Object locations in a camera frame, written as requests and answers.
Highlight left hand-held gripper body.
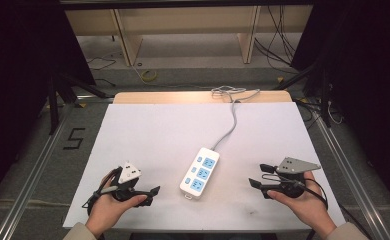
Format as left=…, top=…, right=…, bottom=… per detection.
left=110, top=161, right=154, bottom=203

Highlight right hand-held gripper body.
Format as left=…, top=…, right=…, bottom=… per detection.
left=260, top=156, right=322, bottom=200

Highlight white power strip blue sockets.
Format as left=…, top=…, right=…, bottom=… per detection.
left=179, top=146, right=221, bottom=201

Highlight person's left hand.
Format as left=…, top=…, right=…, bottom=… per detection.
left=85, top=169, right=148, bottom=237

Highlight person's right hand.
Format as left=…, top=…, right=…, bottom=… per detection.
left=266, top=170, right=338, bottom=236

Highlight white table cover board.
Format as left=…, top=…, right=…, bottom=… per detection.
left=62, top=101, right=347, bottom=232

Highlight black metal stand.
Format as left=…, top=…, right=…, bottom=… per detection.
left=273, top=63, right=333, bottom=129
left=46, top=71, right=108, bottom=136

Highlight black curtain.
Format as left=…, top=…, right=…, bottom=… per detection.
left=291, top=0, right=390, bottom=214
left=0, top=0, right=97, bottom=209

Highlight aluminium floor rail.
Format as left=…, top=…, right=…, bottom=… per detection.
left=311, top=108, right=390, bottom=240
left=0, top=101, right=78, bottom=240

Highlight grey power strip cable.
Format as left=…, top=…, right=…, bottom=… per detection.
left=210, top=85, right=261, bottom=152

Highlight white thin cable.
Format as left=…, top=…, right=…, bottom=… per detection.
left=326, top=99, right=345, bottom=126

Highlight yellow coiled cable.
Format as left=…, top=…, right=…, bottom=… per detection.
left=140, top=68, right=159, bottom=83

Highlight thin black floor cable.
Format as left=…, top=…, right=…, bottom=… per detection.
left=86, top=55, right=118, bottom=88

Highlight bundle of black floor cables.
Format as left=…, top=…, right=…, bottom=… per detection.
left=253, top=5, right=300, bottom=72

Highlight light wooden desk frame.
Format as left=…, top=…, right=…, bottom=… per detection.
left=64, top=4, right=315, bottom=67

